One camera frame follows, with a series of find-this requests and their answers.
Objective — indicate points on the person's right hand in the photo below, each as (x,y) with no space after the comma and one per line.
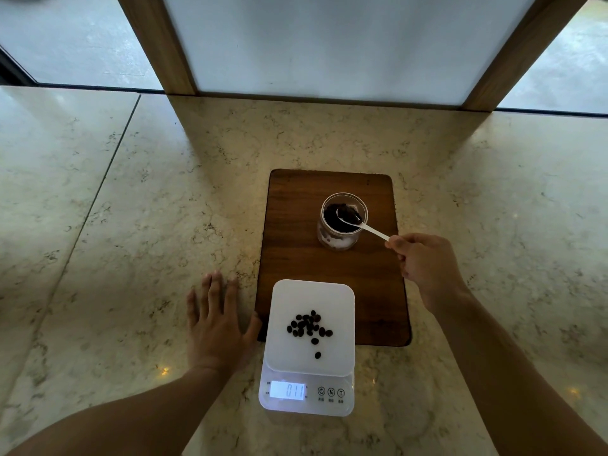
(430,270)

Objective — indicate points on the wooden framed frosted panel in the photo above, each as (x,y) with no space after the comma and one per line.
(332,47)

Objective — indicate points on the person's left hand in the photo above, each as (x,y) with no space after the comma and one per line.
(216,334)

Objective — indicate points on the white digital kitchen scale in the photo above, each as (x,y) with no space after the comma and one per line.
(308,356)

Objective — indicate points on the person's left little finger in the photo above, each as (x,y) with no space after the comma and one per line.
(191,306)

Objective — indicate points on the person's left thumb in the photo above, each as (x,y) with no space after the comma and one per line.
(252,328)

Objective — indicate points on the person's right fingers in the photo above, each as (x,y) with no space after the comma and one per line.
(403,245)

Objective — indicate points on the pile of coffee beans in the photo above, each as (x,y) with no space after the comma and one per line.
(308,325)

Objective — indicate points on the person's left middle finger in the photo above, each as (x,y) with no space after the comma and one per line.
(214,290)

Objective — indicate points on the white plastic spoon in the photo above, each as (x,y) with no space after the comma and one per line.
(363,225)

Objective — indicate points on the glass jar of coffee beans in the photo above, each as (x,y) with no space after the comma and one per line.
(341,222)

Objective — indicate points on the person's right forearm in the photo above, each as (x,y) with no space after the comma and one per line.
(508,379)

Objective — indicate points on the person's left forearm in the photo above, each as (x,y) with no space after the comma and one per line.
(128,413)

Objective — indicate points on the dark wooden board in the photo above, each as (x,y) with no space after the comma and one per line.
(294,232)

